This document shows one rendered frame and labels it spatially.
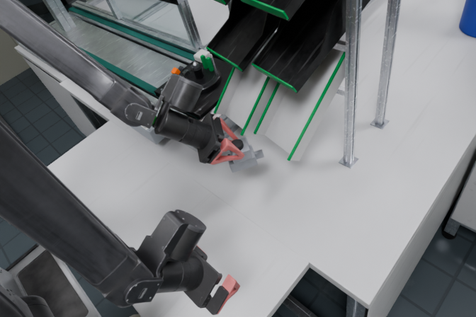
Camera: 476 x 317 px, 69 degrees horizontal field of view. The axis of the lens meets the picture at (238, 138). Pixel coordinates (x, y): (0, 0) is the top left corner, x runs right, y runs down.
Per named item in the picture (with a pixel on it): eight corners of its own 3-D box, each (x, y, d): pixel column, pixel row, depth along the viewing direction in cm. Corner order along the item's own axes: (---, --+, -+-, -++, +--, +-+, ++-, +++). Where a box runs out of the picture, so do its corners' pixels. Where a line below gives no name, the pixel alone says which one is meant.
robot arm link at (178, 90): (127, 110, 73) (121, 117, 65) (148, 60, 72) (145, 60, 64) (180, 132, 76) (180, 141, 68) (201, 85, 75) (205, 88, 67)
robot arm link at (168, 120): (147, 127, 72) (153, 136, 67) (160, 97, 71) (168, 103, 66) (176, 137, 76) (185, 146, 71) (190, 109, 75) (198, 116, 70)
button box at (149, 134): (156, 145, 110) (149, 131, 106) (122, 121, 122) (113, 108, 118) (173, 131, 113) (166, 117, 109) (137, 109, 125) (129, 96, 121)
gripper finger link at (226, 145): (246, 132, 81) (213, 119, 76) (254, 154, 75) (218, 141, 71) (230, 151, 84) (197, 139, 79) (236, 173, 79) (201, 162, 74)
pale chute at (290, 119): (299, 161, 83) (288, 160, 80) (264, 134, 92) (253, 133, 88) (359, 51, 75) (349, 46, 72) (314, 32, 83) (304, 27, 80)
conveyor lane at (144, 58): (210, 139, 113) (201, 117, 105) (88, 68, 161) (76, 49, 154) (265, 88, 124) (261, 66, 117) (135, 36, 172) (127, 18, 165)
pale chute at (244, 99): (253, 136, 92) (241, 135, 89) (224, 114, 100) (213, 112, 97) (302, 35, 83) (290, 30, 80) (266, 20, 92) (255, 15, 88)
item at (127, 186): (207, 399, 69) (203, 397, 66) (38, 181, 121) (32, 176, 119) (388, 166, 95) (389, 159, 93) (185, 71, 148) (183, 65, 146)
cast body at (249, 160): (232, 173, 82) (224, 155, 77) (229, 160, 85) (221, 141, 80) (265, 162, 82) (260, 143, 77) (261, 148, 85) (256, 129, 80)
